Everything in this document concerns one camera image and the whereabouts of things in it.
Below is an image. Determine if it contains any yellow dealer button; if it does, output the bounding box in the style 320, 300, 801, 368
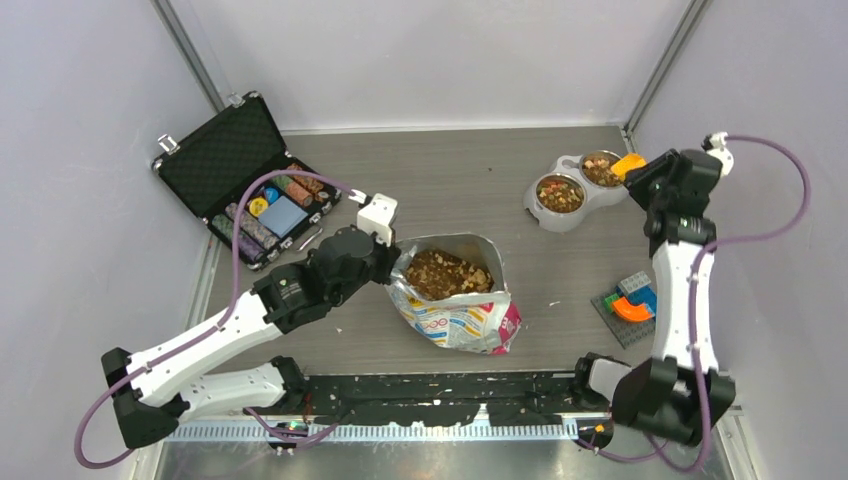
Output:
247, 197, 270, 217

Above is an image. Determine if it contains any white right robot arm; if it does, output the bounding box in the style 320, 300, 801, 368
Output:
570, 149, 736, 447

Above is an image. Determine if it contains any green lego brick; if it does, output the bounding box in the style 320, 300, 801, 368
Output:
603, 293, 620, 313

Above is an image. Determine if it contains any blue dealer button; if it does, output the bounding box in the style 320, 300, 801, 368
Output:
263, 187, 280, 204

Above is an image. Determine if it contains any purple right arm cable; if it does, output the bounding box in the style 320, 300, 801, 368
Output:
682, 134, 813, 475

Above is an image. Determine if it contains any white double pet bowl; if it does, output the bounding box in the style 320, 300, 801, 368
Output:
523, 150, 627, 233

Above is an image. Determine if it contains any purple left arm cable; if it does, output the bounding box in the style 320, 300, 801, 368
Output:
72, 170, 359, 470

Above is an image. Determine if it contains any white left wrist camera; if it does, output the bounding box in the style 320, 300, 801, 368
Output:
348, 189, 398, 246

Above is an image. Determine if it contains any blue lego brick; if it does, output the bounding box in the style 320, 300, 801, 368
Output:
617, 285, 657, 316

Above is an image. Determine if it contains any cat food bag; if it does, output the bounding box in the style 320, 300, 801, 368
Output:
387, 233, 522, 355

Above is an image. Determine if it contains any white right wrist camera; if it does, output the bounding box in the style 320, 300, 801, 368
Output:
702, 132, 735, 178

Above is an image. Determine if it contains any orange curved lego piece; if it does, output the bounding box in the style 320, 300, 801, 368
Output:
610, 297, 655, 323

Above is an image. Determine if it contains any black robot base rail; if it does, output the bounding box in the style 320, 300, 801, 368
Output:
267, 371, 579, 427

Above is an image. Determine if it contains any black poker chip case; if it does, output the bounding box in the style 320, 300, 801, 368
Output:
151, 91, 343, 271

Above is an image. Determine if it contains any green purple chip row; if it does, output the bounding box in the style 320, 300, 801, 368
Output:
211, 214, 264, 264

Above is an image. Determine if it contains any blue playing card deck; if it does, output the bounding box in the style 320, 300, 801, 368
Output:
258, 196, 307, 238

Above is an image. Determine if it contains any red green chip row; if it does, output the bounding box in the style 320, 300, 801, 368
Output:
271, 175, 314, 208

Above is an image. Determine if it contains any grey lego baseplate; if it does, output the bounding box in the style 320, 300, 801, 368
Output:
590, 291, 655, 349

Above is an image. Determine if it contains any yellow plastic scoop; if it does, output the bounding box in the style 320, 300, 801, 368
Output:
609, 153, 647, 181

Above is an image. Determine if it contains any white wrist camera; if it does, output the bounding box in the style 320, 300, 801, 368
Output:
702, 132, 735, 178
348, 189, 398, 246

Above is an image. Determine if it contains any light grey lego brick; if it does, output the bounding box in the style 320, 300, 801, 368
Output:
616, 271, 651, 296

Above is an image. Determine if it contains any orange black chip row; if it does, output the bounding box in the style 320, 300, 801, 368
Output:
289, 175, 330, 203

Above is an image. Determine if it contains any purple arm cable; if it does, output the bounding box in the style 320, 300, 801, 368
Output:
682, 134, 813, 475
72, 170, 359, 470

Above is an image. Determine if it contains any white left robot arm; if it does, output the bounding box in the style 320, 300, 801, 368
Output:
101, 226, 400, 449

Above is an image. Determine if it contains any pet food kibble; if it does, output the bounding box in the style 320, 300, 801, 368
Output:
403, 249, 494, 301

